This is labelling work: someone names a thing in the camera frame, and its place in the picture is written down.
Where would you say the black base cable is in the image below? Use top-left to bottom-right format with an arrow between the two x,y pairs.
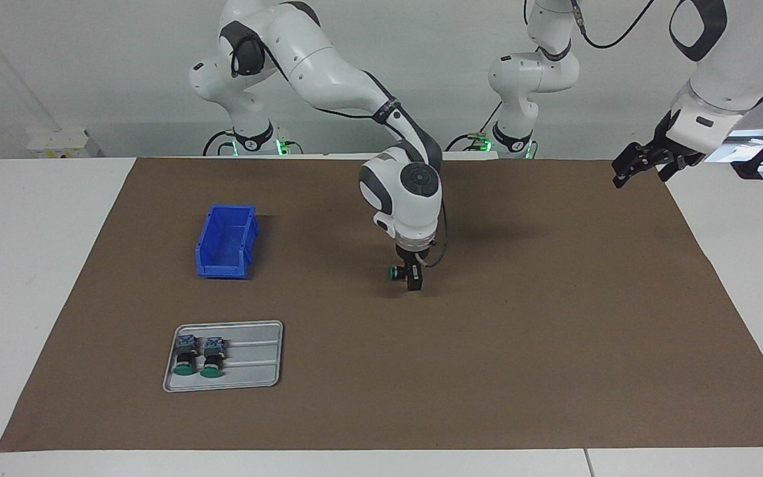
203,129 -> 236,157
446,99 -> 503,152

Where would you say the blue plastic bin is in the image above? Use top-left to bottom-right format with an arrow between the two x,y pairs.
195,204 -> 260,279

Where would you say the small white cardboard box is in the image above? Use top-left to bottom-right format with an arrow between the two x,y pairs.
27,128 -> 102,158

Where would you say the brown table mat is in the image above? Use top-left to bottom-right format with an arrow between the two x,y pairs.
0,157 -> 763,452

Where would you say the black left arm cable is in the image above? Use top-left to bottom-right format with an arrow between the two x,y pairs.
570,0 -> 657,52

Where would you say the silver metal tray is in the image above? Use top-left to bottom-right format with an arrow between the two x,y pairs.
162,320 -> 284,394

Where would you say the white paper stack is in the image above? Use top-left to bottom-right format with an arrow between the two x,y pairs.
719,128 -> 763,166

